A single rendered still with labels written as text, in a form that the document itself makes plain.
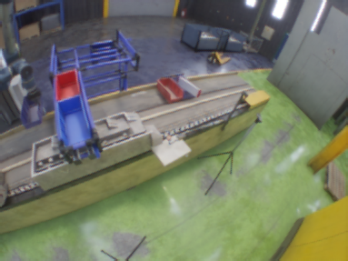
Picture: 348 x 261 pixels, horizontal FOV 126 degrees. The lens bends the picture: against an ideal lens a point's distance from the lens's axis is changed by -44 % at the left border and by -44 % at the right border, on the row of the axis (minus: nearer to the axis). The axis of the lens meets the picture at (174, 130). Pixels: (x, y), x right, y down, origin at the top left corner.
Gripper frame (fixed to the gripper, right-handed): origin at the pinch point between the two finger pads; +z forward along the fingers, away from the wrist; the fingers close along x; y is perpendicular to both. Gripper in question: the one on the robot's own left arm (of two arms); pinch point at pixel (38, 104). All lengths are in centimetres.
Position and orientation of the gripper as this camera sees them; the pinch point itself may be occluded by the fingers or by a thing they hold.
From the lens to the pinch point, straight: 154.7
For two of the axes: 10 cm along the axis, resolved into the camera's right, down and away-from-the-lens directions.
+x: 8.3, -3.1, 4.7
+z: -1.9, 6.3, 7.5
